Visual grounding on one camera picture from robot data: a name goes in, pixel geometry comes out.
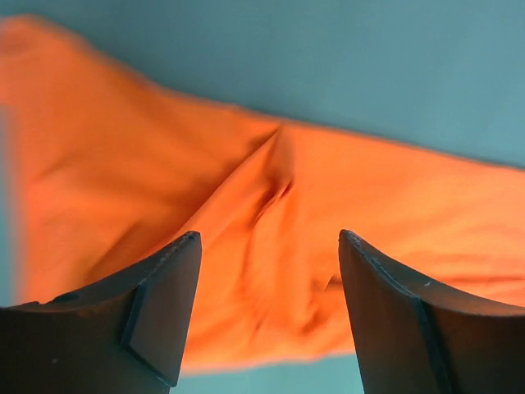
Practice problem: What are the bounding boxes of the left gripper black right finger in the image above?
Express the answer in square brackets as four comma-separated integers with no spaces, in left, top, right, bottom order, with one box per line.
[339,230,524,393]

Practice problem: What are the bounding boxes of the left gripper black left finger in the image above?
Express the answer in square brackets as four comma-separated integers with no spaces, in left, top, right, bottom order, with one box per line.
[1,231,202,393]

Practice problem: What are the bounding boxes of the orange t shirt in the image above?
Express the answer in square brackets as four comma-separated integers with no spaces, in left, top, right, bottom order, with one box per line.
[1,16,524,372]

